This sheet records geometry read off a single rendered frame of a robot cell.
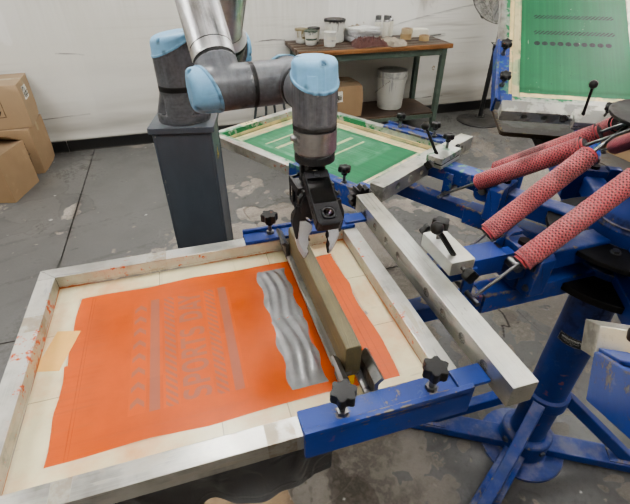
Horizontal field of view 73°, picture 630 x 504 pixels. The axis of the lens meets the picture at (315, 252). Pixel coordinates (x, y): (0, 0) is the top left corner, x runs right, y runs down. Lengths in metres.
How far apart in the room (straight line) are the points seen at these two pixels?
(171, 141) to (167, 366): 0.69
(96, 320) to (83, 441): 0.29
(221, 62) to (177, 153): 0.61
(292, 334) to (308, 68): 0.51
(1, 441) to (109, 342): 0.25
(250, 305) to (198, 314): 0.11
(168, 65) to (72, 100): 3.44
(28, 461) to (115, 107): 4.04
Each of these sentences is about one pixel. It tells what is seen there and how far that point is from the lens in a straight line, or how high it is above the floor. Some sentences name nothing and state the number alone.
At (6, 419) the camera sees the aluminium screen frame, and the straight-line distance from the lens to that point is 0.89.
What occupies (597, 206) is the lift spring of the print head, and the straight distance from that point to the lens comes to 1.08.
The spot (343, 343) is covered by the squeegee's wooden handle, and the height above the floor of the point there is 1.06.
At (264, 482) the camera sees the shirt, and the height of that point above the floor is 0.73.
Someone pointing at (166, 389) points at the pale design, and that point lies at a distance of 0.86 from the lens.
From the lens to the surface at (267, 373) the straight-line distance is 0.84.
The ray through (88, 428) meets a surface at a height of 0.96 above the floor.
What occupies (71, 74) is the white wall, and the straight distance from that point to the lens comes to 4.64.
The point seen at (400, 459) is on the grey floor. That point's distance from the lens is 1.86.
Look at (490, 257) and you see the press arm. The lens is 1.04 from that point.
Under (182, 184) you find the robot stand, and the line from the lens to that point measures 1.38.
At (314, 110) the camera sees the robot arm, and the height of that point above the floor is 1.40.
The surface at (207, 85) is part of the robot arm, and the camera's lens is 0.75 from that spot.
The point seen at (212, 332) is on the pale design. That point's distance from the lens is 0.93.
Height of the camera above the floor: 1.61
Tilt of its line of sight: 36 degrees down
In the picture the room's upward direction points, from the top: straight up
